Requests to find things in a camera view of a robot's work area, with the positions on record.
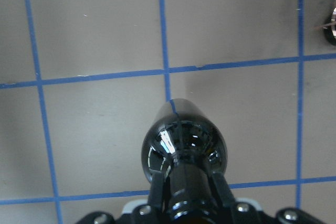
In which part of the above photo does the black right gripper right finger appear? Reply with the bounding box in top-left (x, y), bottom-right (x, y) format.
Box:
top-left (210, 172), bottom-right (236, 208)

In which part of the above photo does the copper wire wine basket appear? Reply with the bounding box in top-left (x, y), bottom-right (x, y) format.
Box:
top-left (313, 0), bottom-right (336, 30)

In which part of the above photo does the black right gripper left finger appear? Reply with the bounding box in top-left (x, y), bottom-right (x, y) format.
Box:
top-left (148, 173), bottom-right (165, 211)

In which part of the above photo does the dark wine bottle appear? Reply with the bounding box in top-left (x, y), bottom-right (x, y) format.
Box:
top-left (141, 99), bottom-right (227, 223)
top-left (322, 7), bottom-right (335, 46)

